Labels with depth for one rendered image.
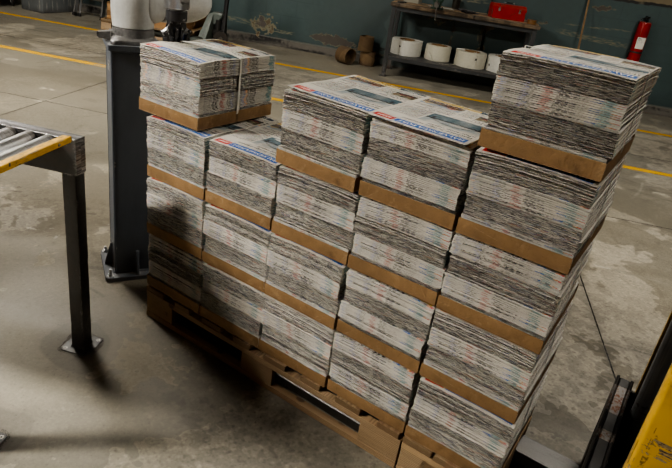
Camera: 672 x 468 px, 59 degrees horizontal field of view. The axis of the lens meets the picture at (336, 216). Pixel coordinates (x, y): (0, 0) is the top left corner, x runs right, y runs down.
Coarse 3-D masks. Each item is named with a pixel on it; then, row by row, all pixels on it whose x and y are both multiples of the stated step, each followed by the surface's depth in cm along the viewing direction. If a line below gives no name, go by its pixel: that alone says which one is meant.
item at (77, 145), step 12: (0, 120) 187; (36, 132) 182; (48, 132) 183; (60, 132) 185; (72, 144) 181; (84, 144) 186; (48, 156) 185; (60, 156) 184; (72, 156) 183; (84, 156) 187; (48, 168) 186; (60, 168) 185; (72, 168) 184; (84, 168) 188
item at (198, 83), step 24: (144, 48) 195; (168, 48) 194; (192, 48) 202; (144, 72) 200; (168, 72) 193; (192, 72) 187; (216, 72) 190; (144, 96) 203; (168, 96) 197; (192, 96) 191; (216, 96) 195
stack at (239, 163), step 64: (256, 128) 207; (256, 192) 185; (320, 192) 171; (192, 256) 212; (256, 256) 192; (320, 256) 177; (384, 256) 164; (448, 256) 156; (192, 320) 222; (256, 320) 202; (384, 320) 171; (384, 384) 177; (384, 448) 184
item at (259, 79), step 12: (216, 48) 208; (228, 48) 211; (240, 48) 213; (252, 48) 217; (252, 60) 203; (264, 60) 208; (252, 72) 205; (264, 72) 211; (252, 84) 208; (264, 84) 213; (252, 96) 211; (264, 96) 217
